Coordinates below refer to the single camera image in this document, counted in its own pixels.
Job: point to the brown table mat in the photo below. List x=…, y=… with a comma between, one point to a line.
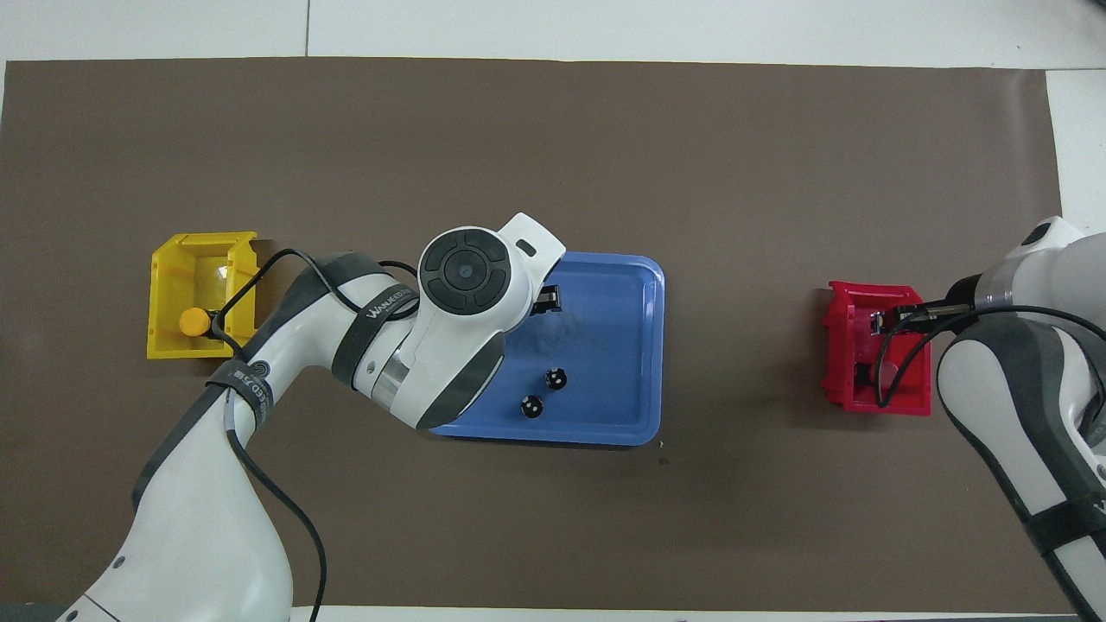
x=518, y=155

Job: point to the small black button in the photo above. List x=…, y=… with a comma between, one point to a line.
x=557, y=378
x=532, y=407

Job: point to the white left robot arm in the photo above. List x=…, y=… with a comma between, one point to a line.
x=467, y=272

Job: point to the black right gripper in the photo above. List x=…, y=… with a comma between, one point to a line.
x=963, y=295

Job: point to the red plastic bin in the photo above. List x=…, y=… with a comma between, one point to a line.
x=842, y=380

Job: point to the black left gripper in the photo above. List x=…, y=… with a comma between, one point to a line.
x=549, y=300

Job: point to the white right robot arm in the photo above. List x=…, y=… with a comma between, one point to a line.
x=994, y=389

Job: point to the yellow plastic bin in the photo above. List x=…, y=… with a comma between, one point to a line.
x=173, y=285

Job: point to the yellow push button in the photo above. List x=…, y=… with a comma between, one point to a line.
x=193, y=322

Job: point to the blue plastic tray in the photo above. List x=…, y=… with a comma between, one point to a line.
x=605, y=345

